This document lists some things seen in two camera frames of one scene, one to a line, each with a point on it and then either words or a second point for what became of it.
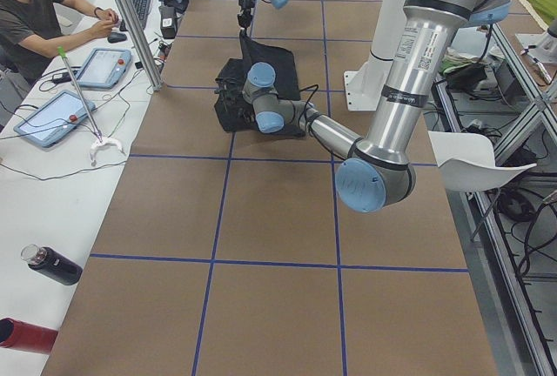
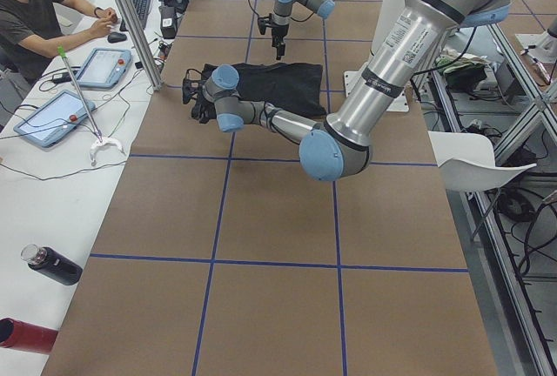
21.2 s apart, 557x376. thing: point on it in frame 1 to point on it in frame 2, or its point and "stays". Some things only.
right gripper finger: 244,19 to 280,50
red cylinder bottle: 15,333 stays
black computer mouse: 116,37 stays
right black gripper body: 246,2 to 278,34
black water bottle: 52,263 stays
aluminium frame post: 128,14 stays
